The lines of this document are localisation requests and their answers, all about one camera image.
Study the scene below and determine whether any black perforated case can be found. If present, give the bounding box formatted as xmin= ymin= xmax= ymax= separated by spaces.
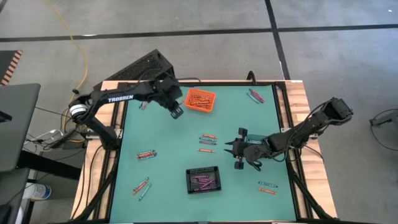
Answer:
xmin=93 ymin=49 xmax=177 ymax=91

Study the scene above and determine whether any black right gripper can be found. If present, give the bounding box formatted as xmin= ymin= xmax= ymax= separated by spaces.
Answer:
xmin=224 ymin=128 xmax=272 ymax=170

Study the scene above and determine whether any black floor fan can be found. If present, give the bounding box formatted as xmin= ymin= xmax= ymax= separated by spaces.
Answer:
xmin=369 ymin=108 xmax=398 ymax=152

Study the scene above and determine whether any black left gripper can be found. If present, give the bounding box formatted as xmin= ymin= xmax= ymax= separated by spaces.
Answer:
xmin=157 ymin=77 xmax=185 ymax=120

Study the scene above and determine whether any orange plastic basket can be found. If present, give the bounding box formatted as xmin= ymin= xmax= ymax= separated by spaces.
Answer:
xmin=183 ymin=88 xmax=217 ymax=114

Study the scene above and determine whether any black desk base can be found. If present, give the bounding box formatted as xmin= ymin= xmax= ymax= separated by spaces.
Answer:
xmin=17 ymin=151 xmax=81 ymax=181

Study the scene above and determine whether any black table frame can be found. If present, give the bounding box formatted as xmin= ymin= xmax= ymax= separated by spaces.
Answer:
xmin=73 ymin=80 xmax=335 ymax=224

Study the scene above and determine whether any white container blue cap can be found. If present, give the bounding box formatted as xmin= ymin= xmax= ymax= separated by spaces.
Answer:
xmin=23 ymin=182 xmax=52 ymax=200

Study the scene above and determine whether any white cable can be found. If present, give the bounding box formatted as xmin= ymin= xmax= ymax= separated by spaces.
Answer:
xmin=26 ymin=129 xmax=63 ymax=144

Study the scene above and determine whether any hazard striped floor mat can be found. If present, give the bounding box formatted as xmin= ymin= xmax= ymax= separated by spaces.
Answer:
xmin=0 ymin=49 xmax=24 ymax=86

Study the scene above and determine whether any yellow cable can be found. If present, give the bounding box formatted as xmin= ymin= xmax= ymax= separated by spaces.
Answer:
xmin=46 ymin=0 xmax=91 ymax=144

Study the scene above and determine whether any black plastic basket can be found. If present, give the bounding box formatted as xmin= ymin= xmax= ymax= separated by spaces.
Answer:
xmin=185 ymin=166 xmax=222 ymax=195

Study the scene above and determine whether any grey desk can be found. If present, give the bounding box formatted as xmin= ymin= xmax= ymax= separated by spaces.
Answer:
xmin=0 ymin=83 xmax=41 ymax=172
xmin=0 ymin=167 xmax=30 ymax=224

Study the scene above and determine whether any teal table mat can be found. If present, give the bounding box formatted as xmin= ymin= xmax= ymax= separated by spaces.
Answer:
xmin=107 ymin=84 xmax=296 ymax=222

